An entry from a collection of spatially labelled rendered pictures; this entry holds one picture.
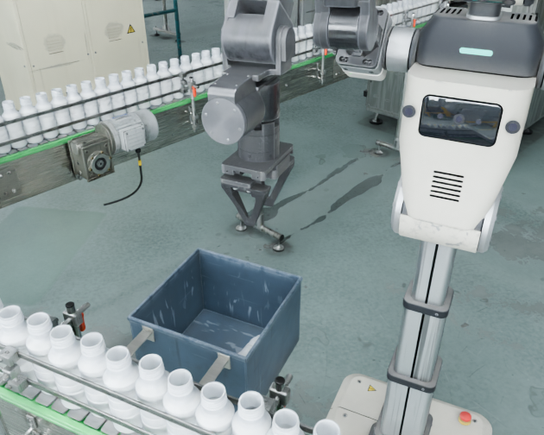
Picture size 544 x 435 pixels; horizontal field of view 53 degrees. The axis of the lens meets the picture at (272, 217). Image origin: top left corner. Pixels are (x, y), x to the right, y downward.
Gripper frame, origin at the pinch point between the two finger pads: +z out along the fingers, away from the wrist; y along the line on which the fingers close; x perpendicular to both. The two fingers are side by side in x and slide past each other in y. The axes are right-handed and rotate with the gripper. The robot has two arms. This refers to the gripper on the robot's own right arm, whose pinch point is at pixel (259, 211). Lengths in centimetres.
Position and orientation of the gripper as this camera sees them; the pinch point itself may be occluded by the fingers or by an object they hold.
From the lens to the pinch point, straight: 80.1
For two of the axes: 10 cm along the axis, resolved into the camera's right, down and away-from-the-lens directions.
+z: 0.0, 8.6, 5.2
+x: 9.1, 2.1, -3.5
